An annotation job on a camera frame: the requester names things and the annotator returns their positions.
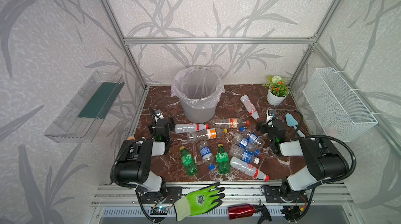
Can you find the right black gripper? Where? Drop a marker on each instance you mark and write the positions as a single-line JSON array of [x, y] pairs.
[[268, 127]]

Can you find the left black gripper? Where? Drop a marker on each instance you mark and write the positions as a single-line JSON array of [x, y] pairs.
[[159, 124]]

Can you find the white bottle red cap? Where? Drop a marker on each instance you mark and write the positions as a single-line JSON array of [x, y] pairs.
[[248, 169], [190, 128]]

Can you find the green bottle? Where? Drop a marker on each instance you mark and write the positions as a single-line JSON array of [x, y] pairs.
[[222, 159], [188, 162]]

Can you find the clear bottle red label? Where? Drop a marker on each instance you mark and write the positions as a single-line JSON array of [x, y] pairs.
[[229, 123]]

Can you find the white bottle red cap front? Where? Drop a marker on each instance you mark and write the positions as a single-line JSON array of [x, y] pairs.
[[248, 169]]

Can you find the clear bottle orange label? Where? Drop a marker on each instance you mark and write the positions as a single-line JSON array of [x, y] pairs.
[[206, 135]]

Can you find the clear bottle blue label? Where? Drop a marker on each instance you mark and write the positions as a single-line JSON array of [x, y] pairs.
[[206, 154]]

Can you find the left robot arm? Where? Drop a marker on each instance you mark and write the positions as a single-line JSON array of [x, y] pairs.
[[131, 167]]

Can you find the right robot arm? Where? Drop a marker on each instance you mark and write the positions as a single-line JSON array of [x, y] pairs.
[[328, 159]]

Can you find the grey bin with plastic liner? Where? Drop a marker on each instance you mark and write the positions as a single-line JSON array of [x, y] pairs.
[[199, 91]]

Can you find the light blue spatula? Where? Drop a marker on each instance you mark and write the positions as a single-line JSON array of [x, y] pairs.
[[292, 122]]

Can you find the potted plant in white pot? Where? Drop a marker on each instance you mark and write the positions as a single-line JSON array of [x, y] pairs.
[[278, 90]]

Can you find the green circuit board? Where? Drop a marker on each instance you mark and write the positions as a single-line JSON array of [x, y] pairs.
[[159, 210]]

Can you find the green work glove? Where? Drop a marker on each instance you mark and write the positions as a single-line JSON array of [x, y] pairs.
[[199, 202]]

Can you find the red spray bottle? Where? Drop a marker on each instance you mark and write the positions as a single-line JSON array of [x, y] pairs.
[[248, 210]]

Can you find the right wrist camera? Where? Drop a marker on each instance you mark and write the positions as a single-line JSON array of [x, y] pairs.
[[270, 114]]

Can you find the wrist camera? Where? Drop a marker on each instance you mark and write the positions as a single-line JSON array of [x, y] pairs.
[[270, 114], [156, 114]]

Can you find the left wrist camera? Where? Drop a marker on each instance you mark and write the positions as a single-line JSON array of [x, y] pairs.
[[156, 114]]

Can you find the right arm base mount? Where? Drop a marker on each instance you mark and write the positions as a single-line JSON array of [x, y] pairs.
[[275, 194]]

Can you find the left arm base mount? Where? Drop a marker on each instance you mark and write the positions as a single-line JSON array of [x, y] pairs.
[[168, 195]]

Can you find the white wire mesh basket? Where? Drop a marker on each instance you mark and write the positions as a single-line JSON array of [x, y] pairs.
[[337, 107]]

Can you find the clear plastic wall shelf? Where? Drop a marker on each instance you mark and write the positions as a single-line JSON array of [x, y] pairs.
[[82, 118]]

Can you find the aluminium frame rail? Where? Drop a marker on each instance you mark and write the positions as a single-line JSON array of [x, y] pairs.
[[211, 40]]

